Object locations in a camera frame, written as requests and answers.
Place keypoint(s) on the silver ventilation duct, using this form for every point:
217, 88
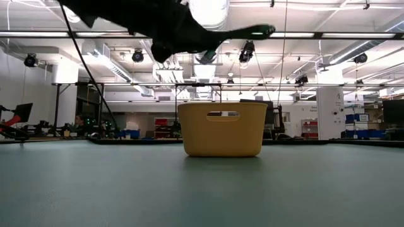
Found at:
217, 12

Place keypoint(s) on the white building pillar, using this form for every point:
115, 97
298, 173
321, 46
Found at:
329, 113

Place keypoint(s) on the black computer monitor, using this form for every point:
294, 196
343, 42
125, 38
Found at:
23, 112
393, 112

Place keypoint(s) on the black overhead frame beam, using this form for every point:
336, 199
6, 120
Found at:
315, 35

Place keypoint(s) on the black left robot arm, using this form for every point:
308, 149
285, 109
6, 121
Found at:
104, 12

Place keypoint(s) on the shelf with blue bins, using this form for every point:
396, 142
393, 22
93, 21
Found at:
360, 134

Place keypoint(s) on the black flat monitor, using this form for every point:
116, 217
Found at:
270, 113

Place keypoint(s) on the blue storage bin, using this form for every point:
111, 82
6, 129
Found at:
131, 134

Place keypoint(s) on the shelf with red bins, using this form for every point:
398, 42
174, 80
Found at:
309, 129
161, 122

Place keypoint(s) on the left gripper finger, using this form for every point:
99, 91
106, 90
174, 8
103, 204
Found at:
240, 34

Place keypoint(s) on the green table mat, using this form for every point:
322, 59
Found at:
94, 195

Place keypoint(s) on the yellow plastic basket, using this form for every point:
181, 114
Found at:
221, 138

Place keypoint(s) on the black ceiling-mounted camera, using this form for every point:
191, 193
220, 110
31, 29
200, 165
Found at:
247, 52
30, 60
138, 56
360, 58
301, 79

